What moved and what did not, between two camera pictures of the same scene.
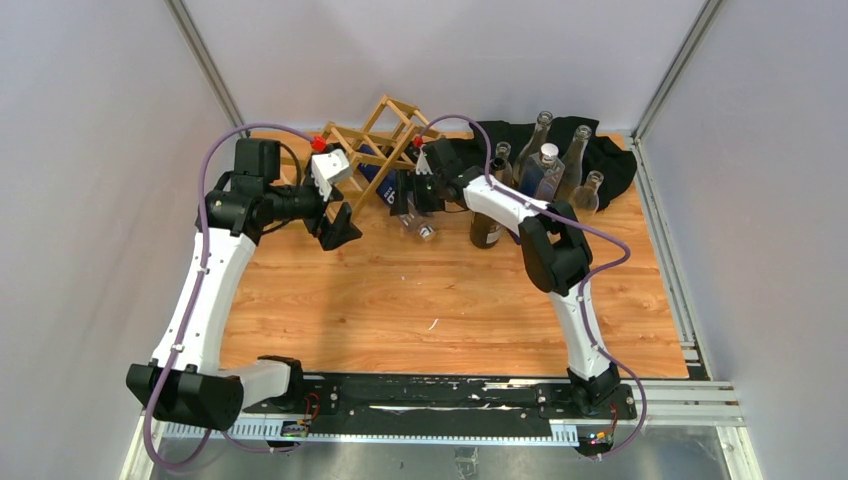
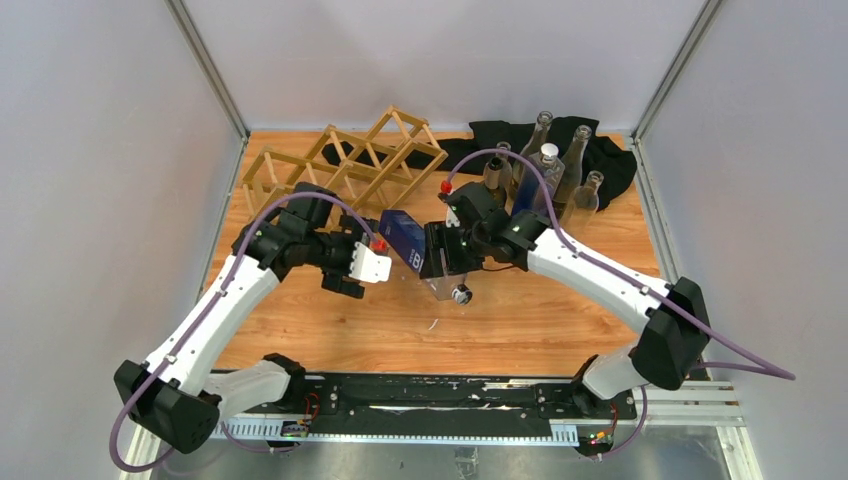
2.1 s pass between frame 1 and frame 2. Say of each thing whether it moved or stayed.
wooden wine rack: moved
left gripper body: moved
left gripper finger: moved
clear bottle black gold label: stayed
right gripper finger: moved
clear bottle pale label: stayed
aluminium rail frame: stayed
